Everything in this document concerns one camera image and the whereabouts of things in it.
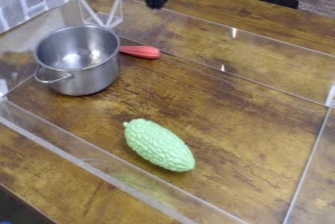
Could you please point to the stainless steel pot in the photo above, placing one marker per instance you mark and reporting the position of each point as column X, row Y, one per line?
column 78, row 59

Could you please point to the orange spoon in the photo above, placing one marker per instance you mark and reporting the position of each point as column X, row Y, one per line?
column 145, row 52

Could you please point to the green bitter gourd toy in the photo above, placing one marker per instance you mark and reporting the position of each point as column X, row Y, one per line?
column 158, row 145

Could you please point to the clear acrylic tray walls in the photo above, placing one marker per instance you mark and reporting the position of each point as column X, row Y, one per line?
column 249, row 101

